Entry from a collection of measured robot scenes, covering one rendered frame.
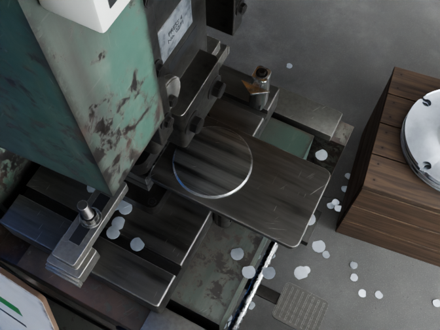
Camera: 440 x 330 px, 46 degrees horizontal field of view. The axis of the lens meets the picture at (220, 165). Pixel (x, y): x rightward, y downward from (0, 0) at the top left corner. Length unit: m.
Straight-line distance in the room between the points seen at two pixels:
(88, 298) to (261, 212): 0.34
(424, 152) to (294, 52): 0.75
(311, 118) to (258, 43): 0.95
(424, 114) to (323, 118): 0.44
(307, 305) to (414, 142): 0.49
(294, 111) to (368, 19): 1.10
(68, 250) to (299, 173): 0.37
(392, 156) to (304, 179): 0.59
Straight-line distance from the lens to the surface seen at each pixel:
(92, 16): 0.27
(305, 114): 1.02
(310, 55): 1.93
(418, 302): 1.63
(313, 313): 1.38
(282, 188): 0.79
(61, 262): 0.83
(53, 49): 0.32
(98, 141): 0.41
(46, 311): 1.03
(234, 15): 0.64
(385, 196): 1.33
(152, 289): 0.82
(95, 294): 0.93
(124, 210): 0.87
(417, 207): 1.35
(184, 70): 0.66
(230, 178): 0.79
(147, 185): 0.82
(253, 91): 0.86
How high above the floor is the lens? 1.50
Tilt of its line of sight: 64 degrees down
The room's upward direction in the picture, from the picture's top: straight up
